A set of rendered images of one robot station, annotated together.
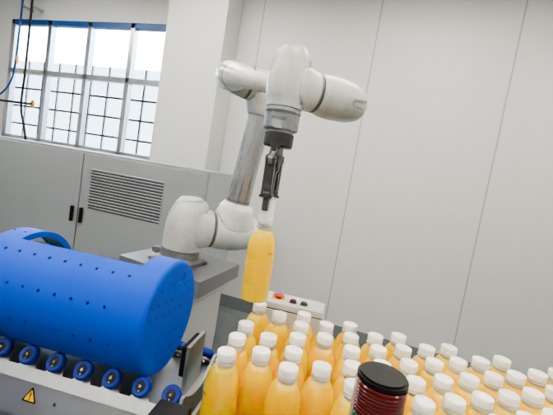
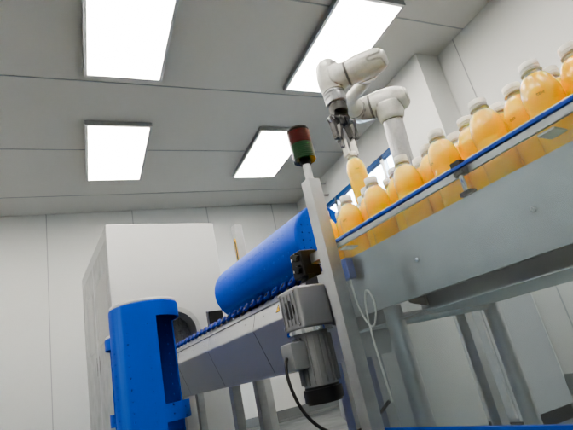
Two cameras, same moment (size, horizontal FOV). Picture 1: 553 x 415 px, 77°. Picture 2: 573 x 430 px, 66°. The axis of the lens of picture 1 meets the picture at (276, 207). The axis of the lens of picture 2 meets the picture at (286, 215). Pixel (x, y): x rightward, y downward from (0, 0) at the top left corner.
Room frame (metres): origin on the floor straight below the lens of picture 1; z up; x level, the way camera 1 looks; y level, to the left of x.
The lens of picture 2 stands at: (-0.40, -0.92, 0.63)
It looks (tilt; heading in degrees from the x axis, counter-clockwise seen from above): 19 degrees up; 47
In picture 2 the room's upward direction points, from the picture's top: 13 degrees counter-clockwise
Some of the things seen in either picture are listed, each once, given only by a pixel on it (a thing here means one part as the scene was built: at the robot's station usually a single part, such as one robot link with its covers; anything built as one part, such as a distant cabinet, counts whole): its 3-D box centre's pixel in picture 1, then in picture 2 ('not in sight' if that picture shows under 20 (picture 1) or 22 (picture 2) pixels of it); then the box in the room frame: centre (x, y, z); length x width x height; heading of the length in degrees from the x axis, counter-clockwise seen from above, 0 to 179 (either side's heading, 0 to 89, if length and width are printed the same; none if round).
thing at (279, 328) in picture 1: (272, 352); not in sight; (0.94, -0.06, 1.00); 0.07 x 0.07 x 0.19
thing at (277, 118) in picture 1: (281, 121); (335, 99); (0.90, 0.02, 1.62); 0.09 x 0.09 x 0.06
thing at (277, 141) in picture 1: (276, 150); (339, 114); (0.90, 0.02, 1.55); 0.08 x 0.07 x 0.09; 170
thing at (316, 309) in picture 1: (290, 315); not in sight; (1.10, -0.10, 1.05); 0.20 x 0.10 x 0.10; 80
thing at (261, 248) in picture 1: (259, 261); (359, 179); (0.90, 0.02, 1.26); 0.07 x 0.07 x 0.19
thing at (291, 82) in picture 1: (293, 79); (332, 76); (0.91, 0.01, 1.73); 0.13 x 0.11 x 0.16; 116
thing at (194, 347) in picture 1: (191, 361); not in sight; (0.85, 0.15, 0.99); 0.10 x 0.02 x 0.12; 170
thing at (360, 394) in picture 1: (378, 395); (299, 139); (0.43, -0.17, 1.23); 0.06 x 0.06 x 0.04
